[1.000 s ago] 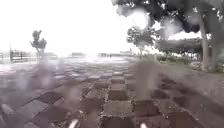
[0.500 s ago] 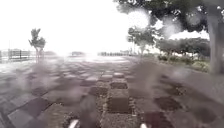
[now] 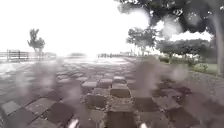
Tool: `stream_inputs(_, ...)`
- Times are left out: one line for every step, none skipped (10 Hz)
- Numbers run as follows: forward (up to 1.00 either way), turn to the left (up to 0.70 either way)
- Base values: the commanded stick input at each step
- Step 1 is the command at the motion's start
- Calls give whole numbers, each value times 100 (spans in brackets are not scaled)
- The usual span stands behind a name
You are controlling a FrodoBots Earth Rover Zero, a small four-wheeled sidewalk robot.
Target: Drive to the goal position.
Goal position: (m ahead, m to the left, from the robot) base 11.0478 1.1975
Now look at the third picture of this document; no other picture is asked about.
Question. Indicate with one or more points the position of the checkered brick paved path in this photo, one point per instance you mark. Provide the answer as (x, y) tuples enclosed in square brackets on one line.
[(103, 75)]

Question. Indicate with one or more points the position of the tree with thin trunk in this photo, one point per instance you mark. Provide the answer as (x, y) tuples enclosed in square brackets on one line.
[(142, 36)]

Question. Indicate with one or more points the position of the robot's own part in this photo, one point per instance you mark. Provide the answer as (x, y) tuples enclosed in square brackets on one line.
[(143, 125), (73, 123)]

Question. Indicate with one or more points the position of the row of low trees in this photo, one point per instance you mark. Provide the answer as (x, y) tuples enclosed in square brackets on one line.
[(186, 46)]

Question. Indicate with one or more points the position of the small slim tree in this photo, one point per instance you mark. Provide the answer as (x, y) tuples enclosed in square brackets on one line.
[(36, 42)]

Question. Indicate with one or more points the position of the grey stone kerb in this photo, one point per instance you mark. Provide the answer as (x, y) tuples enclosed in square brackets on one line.
[(206, 81)]

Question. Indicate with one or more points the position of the grass strip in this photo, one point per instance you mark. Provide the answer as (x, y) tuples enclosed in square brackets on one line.
[(208, 67)]

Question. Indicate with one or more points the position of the large dark tree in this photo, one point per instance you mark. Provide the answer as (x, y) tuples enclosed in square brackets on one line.
[(220, 36)]

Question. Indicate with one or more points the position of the wooden rail fence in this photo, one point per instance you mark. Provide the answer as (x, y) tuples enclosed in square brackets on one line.
[(15, 55)]

